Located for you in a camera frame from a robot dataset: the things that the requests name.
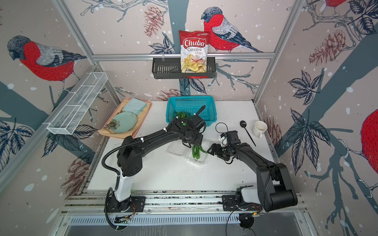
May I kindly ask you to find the teal plastic basket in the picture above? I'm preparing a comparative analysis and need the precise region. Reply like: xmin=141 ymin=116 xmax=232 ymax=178
xmin=166 ymin=95 xmax=217 ymax=126

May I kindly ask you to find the green ceramic plate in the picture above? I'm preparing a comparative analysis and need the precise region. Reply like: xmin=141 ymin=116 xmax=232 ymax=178
xmin=105 ymin=112 xmax=137 ymax=133

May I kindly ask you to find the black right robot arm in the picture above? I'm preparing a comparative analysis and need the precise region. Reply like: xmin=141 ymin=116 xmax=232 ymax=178
xmin=207 ymin=130 xmax=298 ymax=212

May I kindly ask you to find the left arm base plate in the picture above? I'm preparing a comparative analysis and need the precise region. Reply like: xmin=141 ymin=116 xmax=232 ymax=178
xmin=104 ymin=195 xmax=146 ymax=213

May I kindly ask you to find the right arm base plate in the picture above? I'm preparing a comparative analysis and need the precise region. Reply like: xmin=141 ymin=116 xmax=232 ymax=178
xmin=221 ymin=195 xmax=262 ymax=211

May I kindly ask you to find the clear clamshell container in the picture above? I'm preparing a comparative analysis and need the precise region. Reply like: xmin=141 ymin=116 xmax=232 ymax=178
xmin=105 ymin=143 xmax=122 ymax=169
xmin=166 ymin=139 xmax=211 ymax=165

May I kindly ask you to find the white mug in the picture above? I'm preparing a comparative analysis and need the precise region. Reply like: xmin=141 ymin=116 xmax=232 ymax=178
xmin=253 ymin=121 xmax=268 ymax=138

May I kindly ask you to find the orange tray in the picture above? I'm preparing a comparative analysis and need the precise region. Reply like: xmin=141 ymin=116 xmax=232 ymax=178
xmin=98 ymin=98 xmax=152 ymax=139

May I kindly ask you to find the black wall basket shelf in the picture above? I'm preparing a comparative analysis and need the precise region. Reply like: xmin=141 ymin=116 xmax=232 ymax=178
xmin=152 ymin=57 xmax=216 ymax=79

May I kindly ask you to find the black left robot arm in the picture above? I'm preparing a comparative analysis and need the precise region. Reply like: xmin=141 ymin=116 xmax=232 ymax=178
xmin=101 ymin=113 xmax=206 ymax=212

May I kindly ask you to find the white wire wall shelf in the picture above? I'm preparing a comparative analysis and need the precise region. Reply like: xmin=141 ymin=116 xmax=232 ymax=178
xmin=47 ymin=72 xmax=108 ymax=135

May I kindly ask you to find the light green folded cloth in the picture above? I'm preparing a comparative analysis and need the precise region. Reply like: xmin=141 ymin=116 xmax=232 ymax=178
xmin=122 ymin=98 xmax=147 ymax=116

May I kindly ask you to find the red cassava chips bag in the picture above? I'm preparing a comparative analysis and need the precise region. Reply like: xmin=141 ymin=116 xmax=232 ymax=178
xmin=179 ymin=30 xmax=210 ymax=73

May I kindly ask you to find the black spoon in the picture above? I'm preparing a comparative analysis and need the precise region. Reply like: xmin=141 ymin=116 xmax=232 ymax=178
xmin=240 ymin=121 xmax=256 ymax=146

